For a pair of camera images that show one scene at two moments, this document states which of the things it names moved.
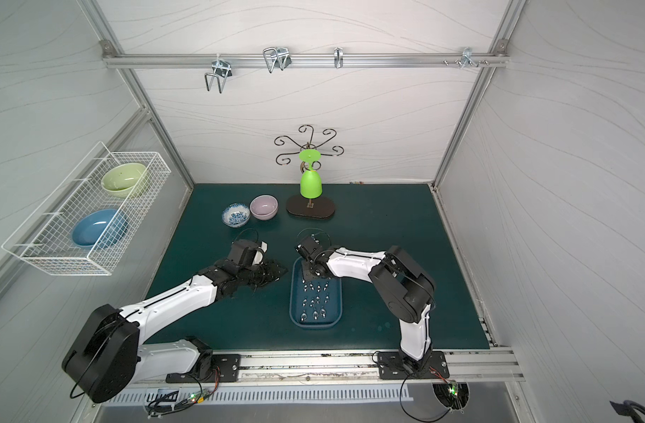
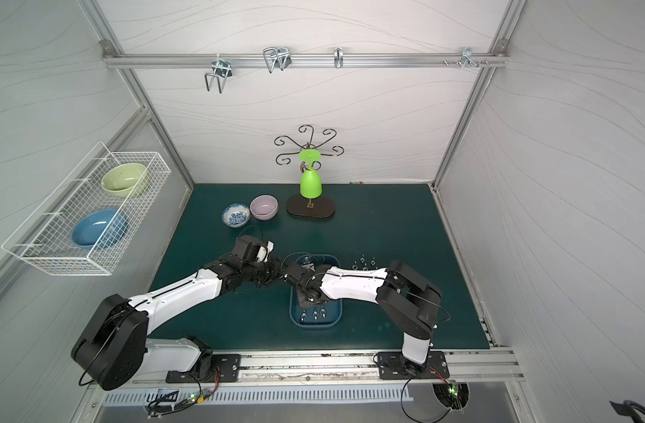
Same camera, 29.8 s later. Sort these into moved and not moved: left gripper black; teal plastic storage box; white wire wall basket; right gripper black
Moved: right gripper black
Not moved: white wire wall basket; teal plastic storage box; left gripper black
